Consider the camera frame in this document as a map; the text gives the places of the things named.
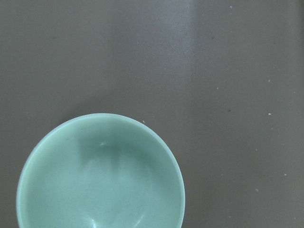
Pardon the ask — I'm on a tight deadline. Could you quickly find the green bowl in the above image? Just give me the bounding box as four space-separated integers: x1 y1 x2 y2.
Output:
16 114 185 228

